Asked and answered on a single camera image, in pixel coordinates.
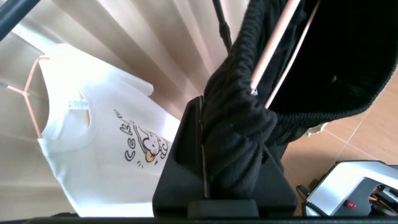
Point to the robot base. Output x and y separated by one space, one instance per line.
342 177

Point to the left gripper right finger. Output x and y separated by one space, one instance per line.
276 193

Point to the beige curtain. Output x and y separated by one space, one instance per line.
155 46

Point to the white printed t-shirt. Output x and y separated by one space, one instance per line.
93 174

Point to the black clothes rack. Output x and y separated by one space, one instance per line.
12 12

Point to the black garment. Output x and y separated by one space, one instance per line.
233 140

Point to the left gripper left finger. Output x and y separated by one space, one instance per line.
180 183

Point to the pink clothes hanger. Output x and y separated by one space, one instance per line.
270 49
31 109

